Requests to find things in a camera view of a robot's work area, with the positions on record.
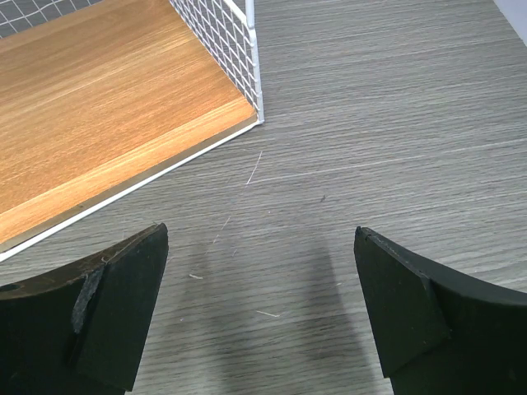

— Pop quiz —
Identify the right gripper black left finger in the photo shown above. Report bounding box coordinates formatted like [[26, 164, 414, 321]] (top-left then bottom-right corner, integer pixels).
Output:
[[1, 223, 169, 394]]

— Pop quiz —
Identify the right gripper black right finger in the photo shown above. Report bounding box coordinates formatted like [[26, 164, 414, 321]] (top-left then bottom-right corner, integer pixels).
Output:
[[354, 227, 526, 394]]

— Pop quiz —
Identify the white wire wooden shelf unit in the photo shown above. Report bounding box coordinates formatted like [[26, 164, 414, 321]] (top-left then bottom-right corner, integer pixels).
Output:
[[1, 1, 264, 260]]

